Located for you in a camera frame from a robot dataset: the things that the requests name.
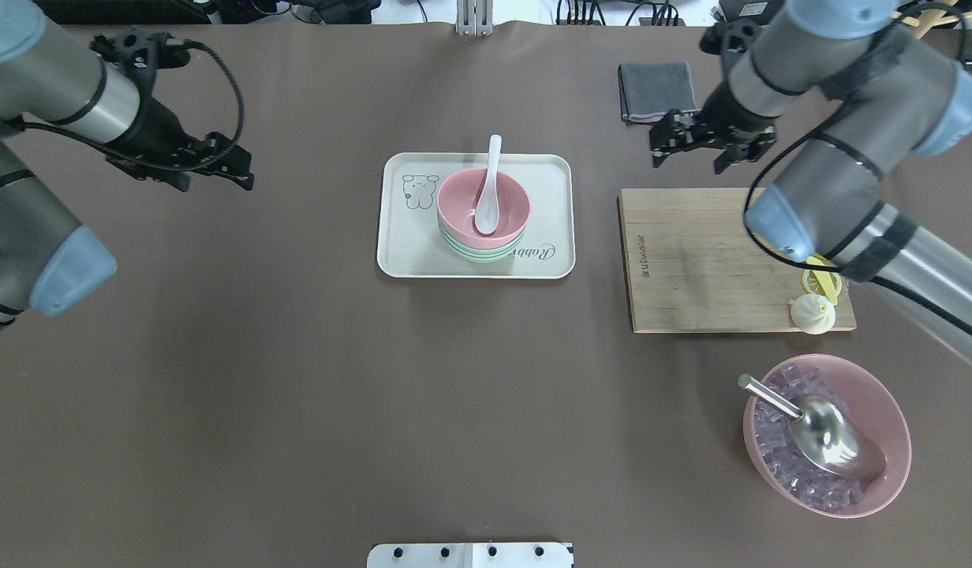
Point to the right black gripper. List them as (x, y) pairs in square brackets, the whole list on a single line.
[(723, 110)]

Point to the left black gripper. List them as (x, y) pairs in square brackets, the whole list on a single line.
[(156, 129)]

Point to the white ceramic spoon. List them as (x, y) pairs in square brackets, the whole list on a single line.
[(486, 213)]

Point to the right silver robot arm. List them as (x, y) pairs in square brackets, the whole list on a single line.
[(896, 97)]

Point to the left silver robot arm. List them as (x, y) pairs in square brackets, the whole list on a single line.
[(99, 94)]

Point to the green bowl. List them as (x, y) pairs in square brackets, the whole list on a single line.
[(479, 255)]

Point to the large pink ice bowl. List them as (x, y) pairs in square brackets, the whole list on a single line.
[(864, 401)]

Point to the grey folded cloth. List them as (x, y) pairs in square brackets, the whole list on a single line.
[(647, 92)]

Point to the bamboo cutting board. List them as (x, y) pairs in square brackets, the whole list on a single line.
[(691, 268)]

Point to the lemon slices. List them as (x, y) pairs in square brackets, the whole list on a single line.
[(815, 281)]

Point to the cream serving tray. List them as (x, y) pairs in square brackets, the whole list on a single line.
[(411, 245)]

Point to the metal scoop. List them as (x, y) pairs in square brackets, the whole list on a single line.
[(830, 440)]

